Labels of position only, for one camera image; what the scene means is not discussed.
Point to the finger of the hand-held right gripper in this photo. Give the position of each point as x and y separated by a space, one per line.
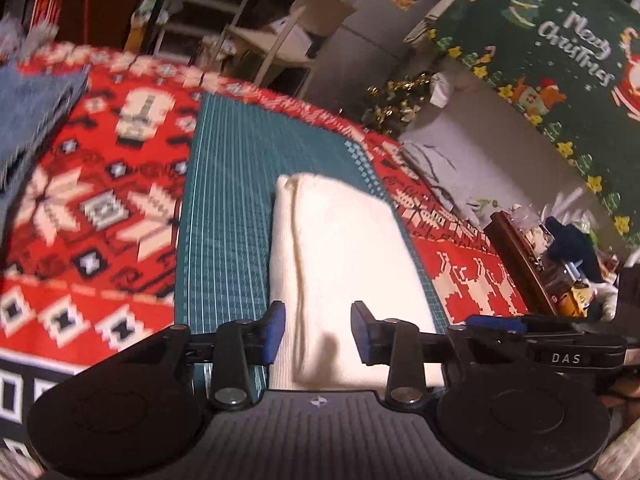
492 322

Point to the white knit vest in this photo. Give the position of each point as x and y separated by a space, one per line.
350 250

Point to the brown wooden drawer cabinet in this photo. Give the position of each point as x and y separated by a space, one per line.
110 15

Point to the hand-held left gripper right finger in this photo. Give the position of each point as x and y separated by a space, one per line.
362 332

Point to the blue jeans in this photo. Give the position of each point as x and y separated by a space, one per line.
30 105

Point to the beige plastic chair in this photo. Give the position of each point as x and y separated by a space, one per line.
320 10

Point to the yellow character jar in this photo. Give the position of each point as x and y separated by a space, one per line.
580 302

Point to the green cutting mat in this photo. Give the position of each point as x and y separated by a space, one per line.
230 185

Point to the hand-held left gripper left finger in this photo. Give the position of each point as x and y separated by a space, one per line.
272 332

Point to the brown paper bag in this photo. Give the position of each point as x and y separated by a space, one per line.
134 35

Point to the silver refrigerator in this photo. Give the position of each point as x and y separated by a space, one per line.
370 35

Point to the wooden nightstand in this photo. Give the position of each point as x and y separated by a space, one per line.
520 255

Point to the grey sweatshirt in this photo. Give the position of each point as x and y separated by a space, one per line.
435 180

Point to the white hanging cloth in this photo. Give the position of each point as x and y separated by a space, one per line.
440 90

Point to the crumpled plastic bags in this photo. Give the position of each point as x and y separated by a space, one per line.
20 35

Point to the red white carton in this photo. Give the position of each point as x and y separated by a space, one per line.
45 7

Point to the red patterned blanket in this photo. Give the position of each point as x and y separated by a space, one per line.
95 110

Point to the small Christmas tree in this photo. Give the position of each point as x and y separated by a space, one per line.
395 105

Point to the red broom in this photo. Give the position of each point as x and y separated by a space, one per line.
88 10

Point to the green Christmas wall tapestry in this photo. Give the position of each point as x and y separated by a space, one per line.
500 35

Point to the dark wooden desk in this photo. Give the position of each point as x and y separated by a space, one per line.
160 10

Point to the navy knit hat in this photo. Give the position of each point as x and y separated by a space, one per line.
575 245

